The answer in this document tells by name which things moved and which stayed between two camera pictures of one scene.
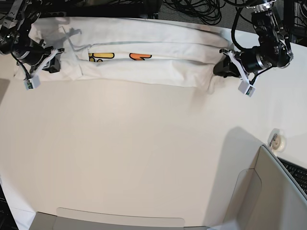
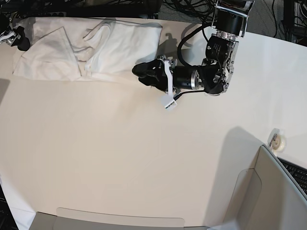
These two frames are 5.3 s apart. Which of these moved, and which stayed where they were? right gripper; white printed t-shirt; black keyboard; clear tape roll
Moved: white printed t-shirt; right gripper
Stayed: clear tape roll; black keyboard
